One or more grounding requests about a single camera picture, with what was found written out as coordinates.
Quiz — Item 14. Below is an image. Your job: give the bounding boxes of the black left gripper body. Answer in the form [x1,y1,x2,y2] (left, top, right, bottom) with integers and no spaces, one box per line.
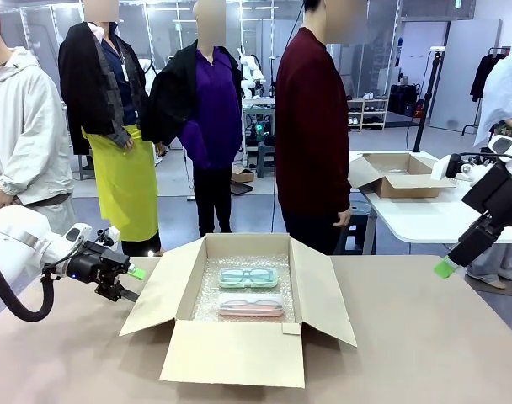
[68,240,131,296]

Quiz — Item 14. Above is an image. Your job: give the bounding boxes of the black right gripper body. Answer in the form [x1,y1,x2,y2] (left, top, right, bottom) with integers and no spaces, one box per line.
[461,149,512,231]

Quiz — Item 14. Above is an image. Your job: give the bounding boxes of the mint green glasses case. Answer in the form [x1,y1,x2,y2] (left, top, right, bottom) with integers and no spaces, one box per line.
[218,268,279,290]

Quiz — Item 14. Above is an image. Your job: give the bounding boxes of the pink glasses case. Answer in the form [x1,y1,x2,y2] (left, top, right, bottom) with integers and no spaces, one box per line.
[217,293,285,318]

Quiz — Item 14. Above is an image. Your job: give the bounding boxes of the open cardboard shipping box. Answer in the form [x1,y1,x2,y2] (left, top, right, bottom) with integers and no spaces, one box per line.
[119,232,358,389]

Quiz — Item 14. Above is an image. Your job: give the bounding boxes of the maroon person's left hand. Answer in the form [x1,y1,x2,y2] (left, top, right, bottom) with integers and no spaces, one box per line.
[333,206,353,229]

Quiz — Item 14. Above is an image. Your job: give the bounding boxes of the clear bubble wrap sheet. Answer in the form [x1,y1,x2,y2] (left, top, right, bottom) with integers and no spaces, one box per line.
[191,252,297,325]

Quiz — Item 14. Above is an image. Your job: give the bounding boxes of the white side table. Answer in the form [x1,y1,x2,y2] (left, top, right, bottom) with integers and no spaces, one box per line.
[348,150,512,256]

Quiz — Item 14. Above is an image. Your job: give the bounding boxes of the open cardboard box with flaps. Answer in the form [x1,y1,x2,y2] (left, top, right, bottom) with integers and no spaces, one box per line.
[349,151,457,199]

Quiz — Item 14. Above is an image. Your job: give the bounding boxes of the mannequin with yellow apron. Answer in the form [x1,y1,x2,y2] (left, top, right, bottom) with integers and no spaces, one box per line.
[57,0,163,258]

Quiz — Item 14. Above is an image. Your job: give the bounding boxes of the person in pale blue top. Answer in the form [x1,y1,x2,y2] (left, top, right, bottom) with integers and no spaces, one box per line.
[466,44,512,290]

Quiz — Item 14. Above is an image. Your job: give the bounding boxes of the black tripod stand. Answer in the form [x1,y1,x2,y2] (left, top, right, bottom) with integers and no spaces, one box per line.
[412,46,446,153]

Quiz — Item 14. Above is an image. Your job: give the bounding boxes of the clothes rack with black garments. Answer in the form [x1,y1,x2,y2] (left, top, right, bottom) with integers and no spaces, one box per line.
[461,46,510,136]

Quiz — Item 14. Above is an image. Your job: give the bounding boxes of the black plastic stool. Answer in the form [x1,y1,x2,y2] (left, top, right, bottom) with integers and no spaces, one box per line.
[334,199,371,256]

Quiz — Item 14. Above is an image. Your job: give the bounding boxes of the black suitcase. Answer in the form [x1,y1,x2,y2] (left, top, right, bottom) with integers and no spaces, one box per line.
[389,83,422,117]

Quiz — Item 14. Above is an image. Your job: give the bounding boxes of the small cardboard floor box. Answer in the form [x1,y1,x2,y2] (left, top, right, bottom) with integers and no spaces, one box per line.
[232,165,256,184]

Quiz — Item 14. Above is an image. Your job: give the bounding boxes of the wooden shoe shelf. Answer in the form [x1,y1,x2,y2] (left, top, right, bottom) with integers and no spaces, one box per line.
[346,97,390,130]

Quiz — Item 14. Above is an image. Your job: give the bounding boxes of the grey step stool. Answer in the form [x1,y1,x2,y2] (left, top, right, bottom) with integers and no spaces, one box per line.
[255,142,278,179]

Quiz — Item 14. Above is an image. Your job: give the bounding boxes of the mannequin with purple shirt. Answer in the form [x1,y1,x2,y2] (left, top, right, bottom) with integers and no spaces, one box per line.
[140,0,244,237]

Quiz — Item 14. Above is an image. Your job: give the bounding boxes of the background workbench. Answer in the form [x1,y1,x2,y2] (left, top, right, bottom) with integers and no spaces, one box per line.
[242,97,278,153]

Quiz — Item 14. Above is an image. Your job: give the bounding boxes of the person in maroon sweater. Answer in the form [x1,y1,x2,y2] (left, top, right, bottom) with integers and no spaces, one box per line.
[275,0,369,256]

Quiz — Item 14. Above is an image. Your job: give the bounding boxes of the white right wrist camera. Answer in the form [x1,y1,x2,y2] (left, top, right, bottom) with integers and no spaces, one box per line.
[430,153,463,182]

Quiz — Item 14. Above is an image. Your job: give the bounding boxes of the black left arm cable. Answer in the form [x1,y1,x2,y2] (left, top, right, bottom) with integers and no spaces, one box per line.
[0,252,56,323]

